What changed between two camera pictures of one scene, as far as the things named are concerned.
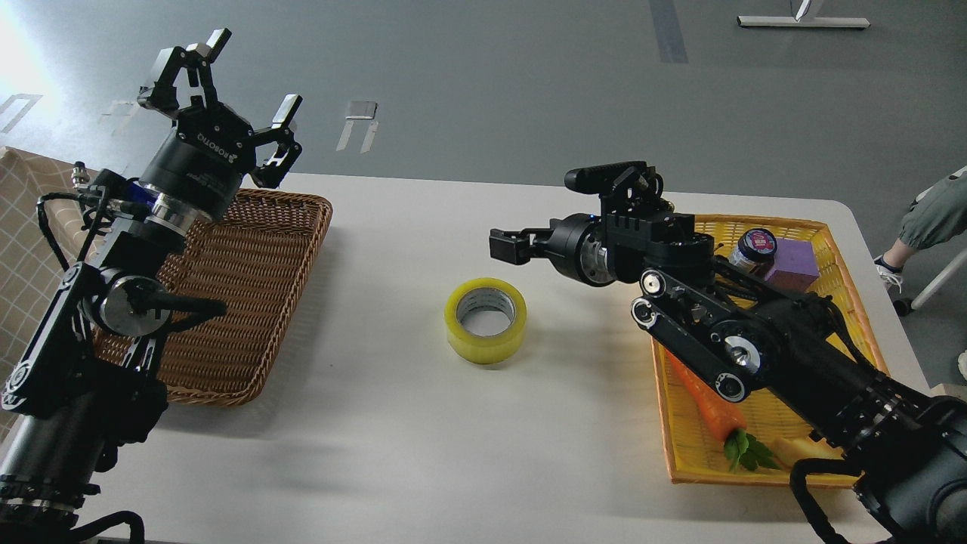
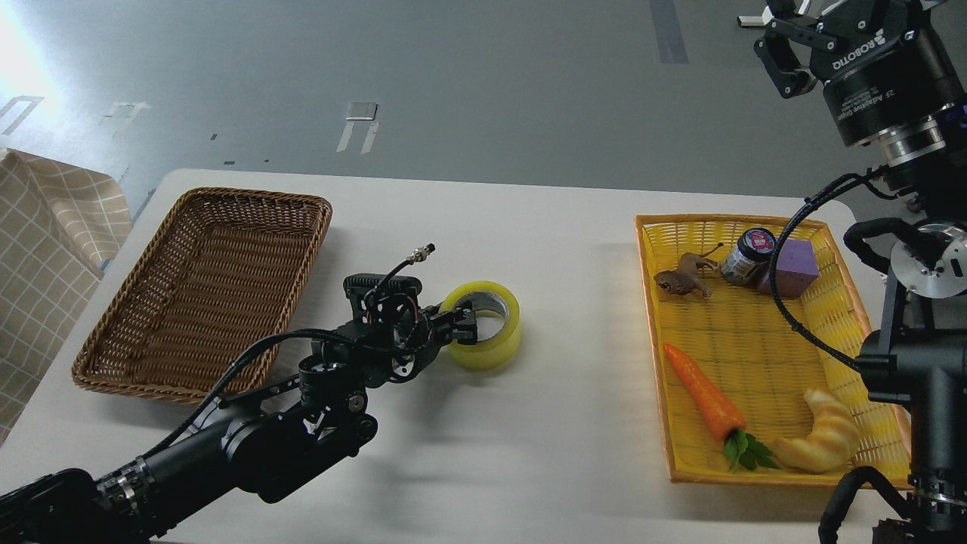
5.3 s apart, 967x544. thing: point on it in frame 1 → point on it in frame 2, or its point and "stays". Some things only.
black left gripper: [211, 149] → [419, 333]
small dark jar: [755, 251] stays
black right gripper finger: [515, 246] → [775, 51]
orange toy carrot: [727, 417] stays
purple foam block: [795, 264] stays
